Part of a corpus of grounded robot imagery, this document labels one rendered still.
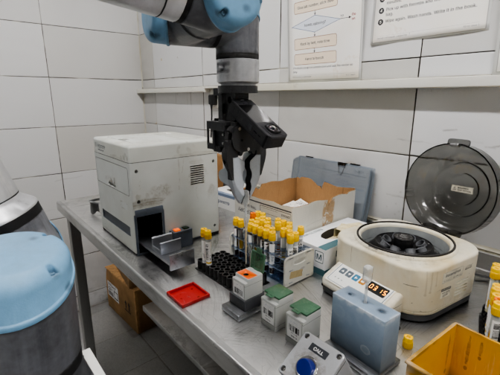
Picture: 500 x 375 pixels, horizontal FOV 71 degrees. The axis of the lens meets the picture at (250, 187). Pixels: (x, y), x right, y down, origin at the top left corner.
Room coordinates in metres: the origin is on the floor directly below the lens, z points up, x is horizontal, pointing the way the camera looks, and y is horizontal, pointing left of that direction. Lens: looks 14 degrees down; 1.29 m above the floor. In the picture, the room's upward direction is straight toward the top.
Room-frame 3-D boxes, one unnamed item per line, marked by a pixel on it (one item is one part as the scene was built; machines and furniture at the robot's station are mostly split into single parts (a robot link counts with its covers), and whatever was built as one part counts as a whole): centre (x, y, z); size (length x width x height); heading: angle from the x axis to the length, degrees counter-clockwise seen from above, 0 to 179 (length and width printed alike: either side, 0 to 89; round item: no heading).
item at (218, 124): (0.66, 0.03, 1.25); 0.09 x 0.08 x 0.12; 40
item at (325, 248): (0.87, -0.24, 0.92); 0.24 x 0.12 x 0.10; 130
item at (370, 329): (0.50, -0.18, 0.92); 0.10 x 0.07 x 0.10; 35
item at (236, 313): (0.64, 0.00, 0.89); 0.09 x 0.05 x 0.04; 130
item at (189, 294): (0.68, 0.13, 0.88); 0.07 x 0.07 x 0.01; 40
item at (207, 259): (0.77, 0.05, 0.93); 0.17 x 0.09 x 0.11; 41
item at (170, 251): (0.86, 0.23, 0.92); 0.21 x 0.07 x 0.05; 40
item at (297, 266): (0.82, -0.05, 0.91); 0.20 x 0.10 x 0.07; 40
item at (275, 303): (0.59, -0.05, 0.91); 0.05 x 0.04 x 0.07; 130
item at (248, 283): (0.64, 0.00, 0.92); 0.05 x 0.04 x 0.06; 130
